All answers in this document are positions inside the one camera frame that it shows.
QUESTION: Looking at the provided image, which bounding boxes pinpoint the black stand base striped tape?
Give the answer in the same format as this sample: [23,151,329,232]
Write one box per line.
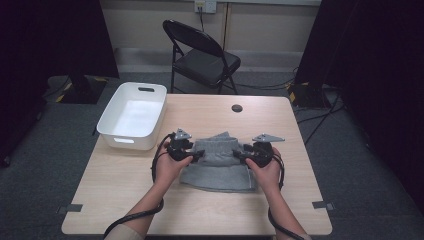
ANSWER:
[285,81,335,110]
[46,74,110,105]

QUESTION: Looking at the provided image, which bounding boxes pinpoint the left hand-held gripper cable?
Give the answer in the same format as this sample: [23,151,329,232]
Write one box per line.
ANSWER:
[103,132,177,240]

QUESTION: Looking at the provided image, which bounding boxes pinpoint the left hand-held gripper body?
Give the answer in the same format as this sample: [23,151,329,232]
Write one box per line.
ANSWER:
[166,127,195,164]

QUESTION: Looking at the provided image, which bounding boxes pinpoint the person's left hand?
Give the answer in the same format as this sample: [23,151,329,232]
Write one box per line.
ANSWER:
[153,145,195,193]

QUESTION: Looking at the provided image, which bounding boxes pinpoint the white plastic basket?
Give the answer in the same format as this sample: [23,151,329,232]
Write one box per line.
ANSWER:
[96,81,168,152]

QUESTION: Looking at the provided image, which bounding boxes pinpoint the person's right hand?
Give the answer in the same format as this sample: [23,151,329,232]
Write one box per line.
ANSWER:
[245,147,283,198]

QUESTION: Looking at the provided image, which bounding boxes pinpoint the white wall socket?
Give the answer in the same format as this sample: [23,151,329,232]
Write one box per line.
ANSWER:
[194,0,218,15]

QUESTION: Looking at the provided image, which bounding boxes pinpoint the beige wall conduit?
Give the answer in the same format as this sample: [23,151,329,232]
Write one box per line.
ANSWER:
[221,2,232,52]

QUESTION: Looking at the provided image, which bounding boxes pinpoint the black curtain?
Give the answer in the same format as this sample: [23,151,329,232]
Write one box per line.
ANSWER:
[0,0,120,168]
[294,0,424,214]

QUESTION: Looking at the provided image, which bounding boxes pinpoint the black floor cable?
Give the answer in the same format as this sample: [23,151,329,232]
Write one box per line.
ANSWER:
[295,93,346,146]
[229,67,298,92]

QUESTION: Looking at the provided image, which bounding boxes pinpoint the hand-held gripper cable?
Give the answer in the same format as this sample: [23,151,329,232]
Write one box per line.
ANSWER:
[267,154,307,240]
[103,132,177,240]

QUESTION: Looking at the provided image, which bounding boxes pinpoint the black folding chair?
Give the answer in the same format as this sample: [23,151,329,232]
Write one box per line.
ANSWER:
[162,19,242,96]

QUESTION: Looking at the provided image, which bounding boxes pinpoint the black plugged-in wall cable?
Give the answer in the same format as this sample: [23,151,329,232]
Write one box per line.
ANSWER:
[198,7,206,33]

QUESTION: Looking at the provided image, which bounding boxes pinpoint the grey shorts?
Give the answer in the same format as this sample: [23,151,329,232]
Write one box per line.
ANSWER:
[178,130,259,194]

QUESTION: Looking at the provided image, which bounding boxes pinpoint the grey tape marker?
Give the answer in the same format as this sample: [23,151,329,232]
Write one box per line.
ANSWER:
[311,200,335,211]
[56,203,84,215]

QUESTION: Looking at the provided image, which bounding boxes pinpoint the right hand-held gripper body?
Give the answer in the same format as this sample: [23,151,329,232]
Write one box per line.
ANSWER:
[248,132,286,169]

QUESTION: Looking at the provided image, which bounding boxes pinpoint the right hand-held gripper cable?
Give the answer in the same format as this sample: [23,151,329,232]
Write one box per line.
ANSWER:
[267,154,307,240]

